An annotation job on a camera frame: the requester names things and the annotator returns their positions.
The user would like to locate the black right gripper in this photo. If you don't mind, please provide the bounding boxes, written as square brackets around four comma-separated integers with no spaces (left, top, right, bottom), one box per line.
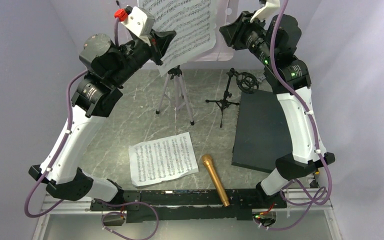
[220,10,276,66]

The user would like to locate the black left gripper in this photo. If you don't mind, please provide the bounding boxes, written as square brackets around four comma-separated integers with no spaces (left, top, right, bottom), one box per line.
[109,27,177,88]

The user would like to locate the lilac perforated music stand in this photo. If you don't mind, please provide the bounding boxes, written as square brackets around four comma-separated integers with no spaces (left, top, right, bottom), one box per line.
[137,0,239,127]

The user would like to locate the sheet music page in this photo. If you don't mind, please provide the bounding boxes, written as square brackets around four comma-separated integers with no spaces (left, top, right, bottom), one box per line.
[128,132,199,187]
[137,0,218,76]

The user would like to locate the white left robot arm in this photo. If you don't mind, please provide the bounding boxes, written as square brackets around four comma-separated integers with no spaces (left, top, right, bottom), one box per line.
[29,31,176,210]

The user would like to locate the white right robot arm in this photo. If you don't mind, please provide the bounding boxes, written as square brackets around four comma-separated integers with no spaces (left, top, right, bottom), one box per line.
[219,11,335,208]

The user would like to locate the dark rectangular equipment case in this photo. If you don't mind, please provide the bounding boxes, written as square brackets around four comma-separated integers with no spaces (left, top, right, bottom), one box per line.
[231,90,293,173]

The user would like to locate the gold microphone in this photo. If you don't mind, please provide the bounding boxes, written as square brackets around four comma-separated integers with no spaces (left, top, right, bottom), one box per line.
[201,154,230,207]

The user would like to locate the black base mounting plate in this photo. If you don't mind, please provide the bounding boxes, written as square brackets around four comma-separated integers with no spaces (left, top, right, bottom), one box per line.
[89,188,288,223]

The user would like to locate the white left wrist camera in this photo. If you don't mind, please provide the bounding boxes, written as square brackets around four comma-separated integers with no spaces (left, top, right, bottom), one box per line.
[114,6,155,46]

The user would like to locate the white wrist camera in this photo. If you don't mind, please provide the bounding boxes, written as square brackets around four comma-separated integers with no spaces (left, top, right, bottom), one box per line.
[114,6,155,46]
[250,0,281,23]

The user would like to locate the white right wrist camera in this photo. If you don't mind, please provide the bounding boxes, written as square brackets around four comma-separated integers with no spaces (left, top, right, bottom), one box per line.
[250,0,281,23]

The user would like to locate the black microphone shock-mount stand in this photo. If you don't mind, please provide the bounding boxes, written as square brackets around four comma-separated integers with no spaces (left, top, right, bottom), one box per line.
[205,67,260,128]

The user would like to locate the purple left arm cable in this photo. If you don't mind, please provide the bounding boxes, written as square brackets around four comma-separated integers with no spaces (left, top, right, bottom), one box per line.
[23,16,160,240]

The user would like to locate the aluminium frame rails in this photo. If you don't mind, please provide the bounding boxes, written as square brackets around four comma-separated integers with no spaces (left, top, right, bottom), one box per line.
[32,76,342,240]

